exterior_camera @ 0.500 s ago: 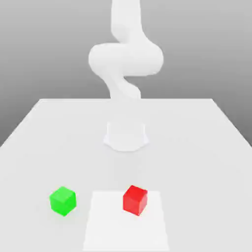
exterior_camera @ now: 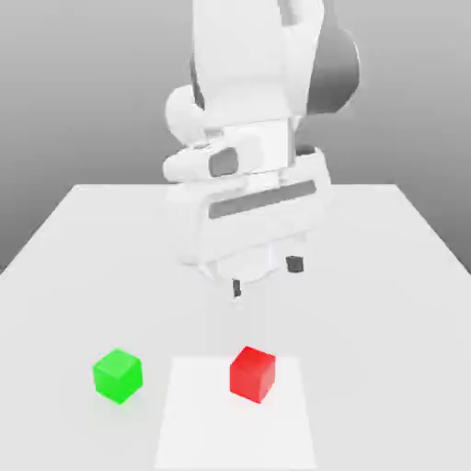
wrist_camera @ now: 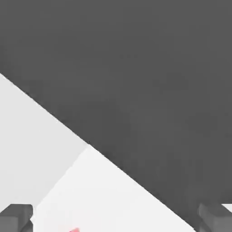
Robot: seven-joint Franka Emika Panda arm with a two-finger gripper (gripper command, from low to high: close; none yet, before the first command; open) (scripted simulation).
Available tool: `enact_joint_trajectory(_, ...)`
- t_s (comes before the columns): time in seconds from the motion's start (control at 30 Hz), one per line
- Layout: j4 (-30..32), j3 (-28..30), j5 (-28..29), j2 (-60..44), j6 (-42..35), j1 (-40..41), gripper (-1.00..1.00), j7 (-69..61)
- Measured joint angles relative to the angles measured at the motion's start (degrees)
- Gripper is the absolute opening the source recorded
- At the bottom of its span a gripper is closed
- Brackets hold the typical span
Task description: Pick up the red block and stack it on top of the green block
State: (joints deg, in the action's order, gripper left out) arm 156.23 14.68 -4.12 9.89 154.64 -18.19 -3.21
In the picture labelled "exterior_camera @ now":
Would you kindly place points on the small red cube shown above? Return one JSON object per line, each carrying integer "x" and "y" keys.
{"x": 252, "y": 374}

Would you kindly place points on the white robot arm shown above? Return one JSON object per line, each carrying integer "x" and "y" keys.
{"x": 243, "y": 73}

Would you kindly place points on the small green cube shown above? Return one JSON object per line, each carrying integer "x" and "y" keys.
{"x": 117, "y": 376}

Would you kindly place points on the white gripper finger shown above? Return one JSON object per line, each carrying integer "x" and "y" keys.
{"x": 236, "y": 287}
{"x": 294, "y": 263}

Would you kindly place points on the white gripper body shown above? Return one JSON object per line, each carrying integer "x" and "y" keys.
{"x": 257, "y": 228}

